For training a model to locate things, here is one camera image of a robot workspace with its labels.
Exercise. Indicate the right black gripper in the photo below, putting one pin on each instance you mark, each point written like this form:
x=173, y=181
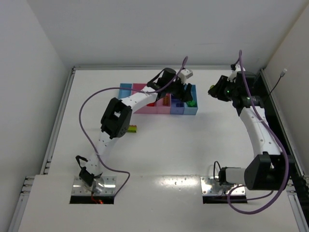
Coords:
x=217, y=87

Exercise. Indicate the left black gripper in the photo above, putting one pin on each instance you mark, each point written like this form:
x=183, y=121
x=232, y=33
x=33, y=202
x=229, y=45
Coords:
x=181, y=89

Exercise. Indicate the dark blue lego brick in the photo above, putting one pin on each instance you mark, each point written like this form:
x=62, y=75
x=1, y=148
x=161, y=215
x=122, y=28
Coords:
x=179, y=105

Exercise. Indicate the tan lego brick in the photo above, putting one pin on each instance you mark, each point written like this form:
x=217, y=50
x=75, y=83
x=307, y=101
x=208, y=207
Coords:
x=165, y=101

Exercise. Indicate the lime and orange lego stack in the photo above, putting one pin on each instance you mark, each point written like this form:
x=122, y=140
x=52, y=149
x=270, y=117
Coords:
x=132, y=129

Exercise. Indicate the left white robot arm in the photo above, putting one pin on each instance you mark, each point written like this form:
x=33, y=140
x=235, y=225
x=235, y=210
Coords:
x=117, y=116

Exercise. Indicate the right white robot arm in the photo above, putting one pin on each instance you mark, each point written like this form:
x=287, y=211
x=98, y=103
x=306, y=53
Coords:
x=269, y=170

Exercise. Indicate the dark blue bin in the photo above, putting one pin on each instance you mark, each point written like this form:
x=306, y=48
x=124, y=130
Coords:
x=174, y=110

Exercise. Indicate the small pink bin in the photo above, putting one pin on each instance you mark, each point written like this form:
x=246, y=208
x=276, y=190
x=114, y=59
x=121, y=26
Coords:
x=163, y=109

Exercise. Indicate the large pink bin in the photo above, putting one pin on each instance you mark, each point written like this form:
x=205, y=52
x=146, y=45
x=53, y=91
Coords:
x=146, y=109

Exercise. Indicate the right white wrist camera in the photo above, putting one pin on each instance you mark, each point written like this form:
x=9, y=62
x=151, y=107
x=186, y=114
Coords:
x=235, y=69

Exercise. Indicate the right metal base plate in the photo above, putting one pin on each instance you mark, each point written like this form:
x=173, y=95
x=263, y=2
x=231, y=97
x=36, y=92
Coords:
x=211, y=188

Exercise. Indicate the metal base plate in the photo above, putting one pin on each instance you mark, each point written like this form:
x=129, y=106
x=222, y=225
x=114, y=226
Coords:
x=211, y=188
x=103, y=186

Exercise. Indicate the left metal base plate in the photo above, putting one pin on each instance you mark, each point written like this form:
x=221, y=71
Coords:
x=103, y=186

